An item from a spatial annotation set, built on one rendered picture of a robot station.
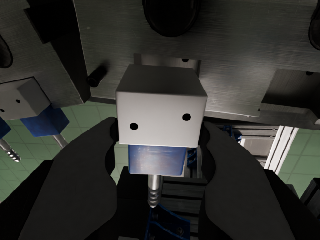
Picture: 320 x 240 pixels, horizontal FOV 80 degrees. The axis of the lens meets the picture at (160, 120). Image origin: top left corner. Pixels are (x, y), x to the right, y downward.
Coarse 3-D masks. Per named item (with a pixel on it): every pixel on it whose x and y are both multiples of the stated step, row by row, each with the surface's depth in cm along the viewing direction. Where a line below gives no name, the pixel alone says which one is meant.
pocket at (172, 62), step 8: (136, 56) 16; (144, 56) 18; (152, 56) 18; (160, 56) 18; (136, 64) 16; (144, 64) 18; (152, 64) 18; (160, 64) 18; (168, 64) 18; (176, 64) 18; (184, 64) 18; (192, 64) 18; (200, 64) 15
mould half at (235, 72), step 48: (96, 0) 13; (240, 0) 12; (288, 0) 12; (96, 48) 15; (144, 48) 15; (192, 48) 14; (240, 48) 14; (288, 48) 13; (96, 96) 18; (240, 96) 16
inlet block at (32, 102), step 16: (16, 80) 23; (32, 80) 22; (0, 96) 21; (16, 96) 21; (32, 96) 22; (0, 112) 22; (16, 112) 22; (32, 112) 22; (48, 112) 24; (32, 128) 25; (48, 128) 25; (64, 128) 26; (64, 144) 28
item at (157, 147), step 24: (144, 72) 13; (168, 72) 13; (192, 72) 14; (120, 96) 10; (144, 96) 10; (168, 96) 10; (192, 96) 10; (120, 120) 11; (144, 120) 11; (168, 120) 11; (192, 120) 11; (144, 144) 12; (168, 144) 12; (192, 144) 12; (144, 168) 15; (168, 168) 15
